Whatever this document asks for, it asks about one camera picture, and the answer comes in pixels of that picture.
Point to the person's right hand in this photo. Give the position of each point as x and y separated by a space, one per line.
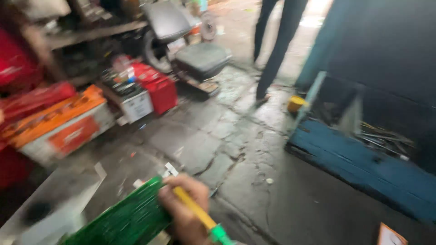
187 217

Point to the person's right fingers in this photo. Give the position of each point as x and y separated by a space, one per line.
165 197

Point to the yellow tool with green collar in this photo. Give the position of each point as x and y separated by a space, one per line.
196 209

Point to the green circuit board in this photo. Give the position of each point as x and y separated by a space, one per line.
129 217

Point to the white battery with black top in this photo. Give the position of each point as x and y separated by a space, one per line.
134 102

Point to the small white cap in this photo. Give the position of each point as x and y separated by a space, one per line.
269 181

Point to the red battery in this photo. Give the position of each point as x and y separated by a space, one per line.
161 90

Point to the orange and white battery box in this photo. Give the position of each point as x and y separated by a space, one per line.
61 126

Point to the dark grey case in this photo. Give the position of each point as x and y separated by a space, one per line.
202 59

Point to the yellow cup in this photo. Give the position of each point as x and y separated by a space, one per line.
295 103

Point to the red plastic packet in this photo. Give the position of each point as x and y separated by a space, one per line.
34 100

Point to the scooter with grey seat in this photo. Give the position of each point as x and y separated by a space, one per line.
167 23

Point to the grey round disc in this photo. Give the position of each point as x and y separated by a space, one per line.
208 26

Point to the cluttered wooden shelf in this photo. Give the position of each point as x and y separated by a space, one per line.
88 34

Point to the blue wooden tool box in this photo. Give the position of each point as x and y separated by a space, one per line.
354 166

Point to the heap of metal tools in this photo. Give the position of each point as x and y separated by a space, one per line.
385 141

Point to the orange and white card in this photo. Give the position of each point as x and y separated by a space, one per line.
390 236

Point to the dark teal metal door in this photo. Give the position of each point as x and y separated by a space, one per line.
374 44

